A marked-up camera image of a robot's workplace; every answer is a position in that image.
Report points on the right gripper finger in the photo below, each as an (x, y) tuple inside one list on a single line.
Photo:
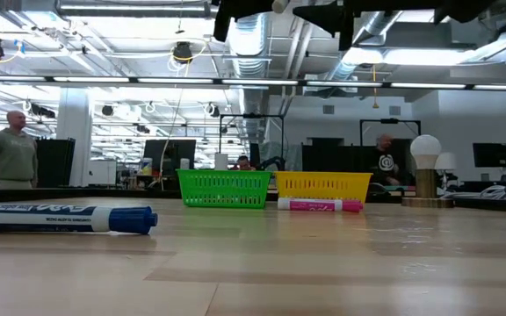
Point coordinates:
[(332, 17)]

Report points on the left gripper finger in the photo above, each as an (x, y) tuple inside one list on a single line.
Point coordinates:
[(250, 6), (222, 17)]

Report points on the pink Expo marker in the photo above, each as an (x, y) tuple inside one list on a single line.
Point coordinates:
[(314, 205)]

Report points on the dark blue Expo marker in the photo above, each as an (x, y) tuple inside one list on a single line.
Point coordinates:
[(59, 218)]

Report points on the black background robot arm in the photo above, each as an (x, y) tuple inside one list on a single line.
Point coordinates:
[(272, 161)]

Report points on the LED light bar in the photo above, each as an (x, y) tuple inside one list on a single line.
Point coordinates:
[(257, 82)]

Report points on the black partition panel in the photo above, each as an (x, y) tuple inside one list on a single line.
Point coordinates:
[(336, 158), (57, 162)]

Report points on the black monitor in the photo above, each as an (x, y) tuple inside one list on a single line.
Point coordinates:
[(490, 154), (178, 151)]

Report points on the person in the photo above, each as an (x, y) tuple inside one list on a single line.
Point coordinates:
[(11, 153), (244, 162), (385, 162)]

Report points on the brass lamp with white bulb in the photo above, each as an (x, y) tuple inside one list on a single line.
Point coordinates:
[(425, 151)]

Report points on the white container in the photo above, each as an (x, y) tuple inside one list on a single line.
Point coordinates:
[(185, 163), (146, 166)]

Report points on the white lampshade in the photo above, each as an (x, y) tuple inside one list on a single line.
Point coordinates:
[(446, 161)]

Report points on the yellow plastic basket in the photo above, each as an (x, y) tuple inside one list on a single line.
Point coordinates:
[(323, 185)]

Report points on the green plastic basket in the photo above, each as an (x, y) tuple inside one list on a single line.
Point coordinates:
[(224, 188)]

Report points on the silver air duct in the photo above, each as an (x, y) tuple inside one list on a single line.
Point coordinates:
[(367, 26), (246, 48)]

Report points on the black station frame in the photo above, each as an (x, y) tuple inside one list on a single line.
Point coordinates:
[(389, 120)]

